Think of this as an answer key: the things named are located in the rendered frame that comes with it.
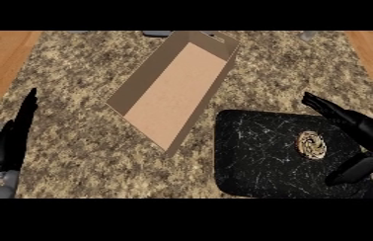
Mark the black marbled tray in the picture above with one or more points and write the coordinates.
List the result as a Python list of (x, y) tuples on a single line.
[(272, 156)]

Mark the swirled frosted cupcake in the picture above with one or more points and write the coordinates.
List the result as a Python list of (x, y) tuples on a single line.
[(312, 144)]

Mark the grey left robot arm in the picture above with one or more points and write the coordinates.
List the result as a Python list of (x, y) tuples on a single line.
[(6, 184)]

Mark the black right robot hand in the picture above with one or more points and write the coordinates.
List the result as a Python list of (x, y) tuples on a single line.
[(351, 121)]

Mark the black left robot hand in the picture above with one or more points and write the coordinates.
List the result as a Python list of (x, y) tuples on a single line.
[(20, 129)]

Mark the small grey object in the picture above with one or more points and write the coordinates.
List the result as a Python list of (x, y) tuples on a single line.
[(307, 35)]

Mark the grey flat object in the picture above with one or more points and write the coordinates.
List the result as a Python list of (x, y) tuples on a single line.
[(157, 33)]

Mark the open cardboard box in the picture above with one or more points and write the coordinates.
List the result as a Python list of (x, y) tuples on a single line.
[(174, 90)]

